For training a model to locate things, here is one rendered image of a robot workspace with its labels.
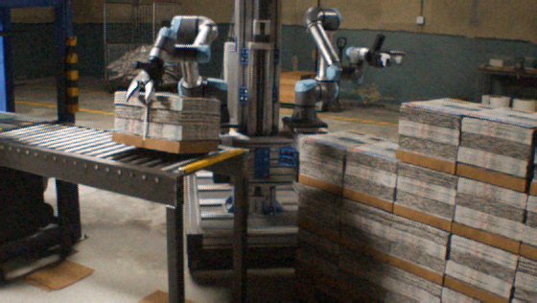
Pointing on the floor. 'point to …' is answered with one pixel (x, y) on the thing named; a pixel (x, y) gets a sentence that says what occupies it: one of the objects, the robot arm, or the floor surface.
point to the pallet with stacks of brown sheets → (292, 83)
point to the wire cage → (137, 53)
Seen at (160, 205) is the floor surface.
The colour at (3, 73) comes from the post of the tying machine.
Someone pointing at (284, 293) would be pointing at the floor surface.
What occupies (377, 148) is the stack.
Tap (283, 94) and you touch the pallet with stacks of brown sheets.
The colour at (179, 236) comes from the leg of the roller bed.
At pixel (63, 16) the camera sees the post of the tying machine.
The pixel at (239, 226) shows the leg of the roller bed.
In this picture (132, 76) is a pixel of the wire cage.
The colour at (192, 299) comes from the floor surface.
